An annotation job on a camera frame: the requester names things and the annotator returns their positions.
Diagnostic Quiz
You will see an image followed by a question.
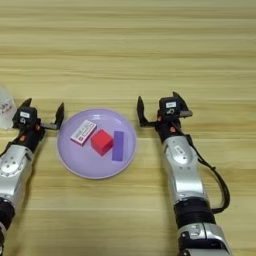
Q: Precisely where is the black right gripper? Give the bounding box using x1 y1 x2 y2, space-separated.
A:
136 91 194 144

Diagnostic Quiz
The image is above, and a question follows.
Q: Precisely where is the red cube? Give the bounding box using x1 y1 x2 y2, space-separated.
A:
90 128 115 157

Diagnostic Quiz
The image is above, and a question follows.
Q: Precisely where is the flat purple rectangular block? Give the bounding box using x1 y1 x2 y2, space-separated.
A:
111 130 126 163

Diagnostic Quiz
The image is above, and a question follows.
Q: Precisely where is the pink white eraser box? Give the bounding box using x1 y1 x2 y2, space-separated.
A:
69 119 98 147

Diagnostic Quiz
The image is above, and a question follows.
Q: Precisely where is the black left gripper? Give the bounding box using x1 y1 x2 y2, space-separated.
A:
11 97 66 153

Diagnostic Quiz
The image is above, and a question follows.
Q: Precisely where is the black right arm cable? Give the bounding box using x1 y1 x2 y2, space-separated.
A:
181 128 231 215

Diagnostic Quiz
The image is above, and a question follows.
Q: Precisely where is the round lilac plate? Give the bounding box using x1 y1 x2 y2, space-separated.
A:
56 108 138 180

